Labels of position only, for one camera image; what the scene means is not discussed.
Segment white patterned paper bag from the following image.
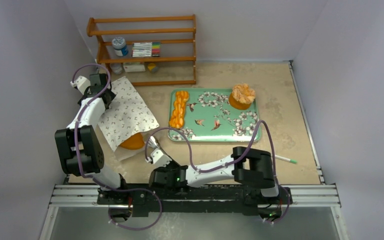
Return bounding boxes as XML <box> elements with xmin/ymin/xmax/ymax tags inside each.
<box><xmin>98</xmin><ymin>76</ymin><xmax>160</xmax><ymax>161</ymax></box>

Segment white small box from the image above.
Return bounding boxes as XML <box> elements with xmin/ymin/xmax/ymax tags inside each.
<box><xmin>123</xmin><ymin>62</ymin><xmax>146</xmax><ymax>73</ymax></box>

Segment blue lidded jar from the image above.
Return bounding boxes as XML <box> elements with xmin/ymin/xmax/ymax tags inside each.
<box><xmin>111</xmin><ymin>37</ymin><xmax>129</xmax><ymax>57</ymax></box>

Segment green floral tray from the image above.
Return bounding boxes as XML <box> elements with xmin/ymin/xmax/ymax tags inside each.
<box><xmin>169</xmin><ymin>88</ymin><xmax>259</xmax><ymax>143</ymax></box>

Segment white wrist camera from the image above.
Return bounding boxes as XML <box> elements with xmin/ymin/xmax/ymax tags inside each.
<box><xmin>145</xmin><ymin>149</ymin><xmax>173</xmax><ymax>168</ymax></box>
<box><xmin>70</xmin><ymin>75</ymin><xmax>91</xmax><ymax>95</ymax></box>

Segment wooden shelf rack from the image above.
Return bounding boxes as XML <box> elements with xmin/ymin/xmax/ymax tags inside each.
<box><xmin>86</xmin><ymin>14</ymin><xmax>197</xmax><ymax>87</ymax></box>

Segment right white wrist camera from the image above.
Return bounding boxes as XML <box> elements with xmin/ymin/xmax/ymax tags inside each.
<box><xmin>145</xmin><ymin>149</ymin><xmax>173</xmax><ymax>168</ymax></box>

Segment orange braided fake bread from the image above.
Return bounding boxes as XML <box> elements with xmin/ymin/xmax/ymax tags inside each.
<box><xmin>168</xmin><ymin>90</ymin><xmax>190</xmax><ymax>129</ymax></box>

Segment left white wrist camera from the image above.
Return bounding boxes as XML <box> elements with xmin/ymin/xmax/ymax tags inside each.
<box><xmin>70</xmin><ymin>75</ymin><xmax>91</xmax><ymax>95</ymax></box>

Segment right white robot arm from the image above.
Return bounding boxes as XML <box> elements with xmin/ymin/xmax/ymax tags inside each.
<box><xmin>148</xmin><ymin>146</ymin><xmax>281</xmax><ymax>204</ymax></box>

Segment yellow grey sharpener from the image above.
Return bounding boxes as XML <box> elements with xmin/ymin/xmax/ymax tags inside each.
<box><xmin>146</xmin><ymin>62</ymin><xmax>159</xmax><ymax>73</ymax></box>

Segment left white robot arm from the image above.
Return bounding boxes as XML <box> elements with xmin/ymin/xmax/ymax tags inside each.
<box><xmin>54</xmin><ymin>73</ymin><xmax>129</xmax><ymax>205</ymax></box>

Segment pack of coloured markers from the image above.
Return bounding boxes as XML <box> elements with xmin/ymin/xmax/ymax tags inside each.
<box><xmin>132</xmin><ymin>41</ymin><xmax>161</xmax><ymax>58</ymax></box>

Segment metal tongs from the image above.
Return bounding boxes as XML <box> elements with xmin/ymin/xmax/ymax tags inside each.
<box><xmin>147</xmin><ymin>136</ymin><xmax>161</xmax><ymax>150</ymax></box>

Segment green white pen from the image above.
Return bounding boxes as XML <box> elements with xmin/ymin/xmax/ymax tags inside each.
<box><xmin>275</xmin><ymin>155</ymin><xmax>298</xmax><ymax>164</ymax></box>

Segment small clear jar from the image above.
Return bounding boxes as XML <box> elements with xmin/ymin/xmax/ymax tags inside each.
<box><xmin>109</xmin><ymin>63</ymin><xmax>124</xmax><ymax>75</ymax></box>

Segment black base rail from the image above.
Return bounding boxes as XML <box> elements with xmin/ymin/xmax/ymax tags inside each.
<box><xmin>96</xmin><ymin>183</ymin><xmax>293</xmax><ymax>219</ymax></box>

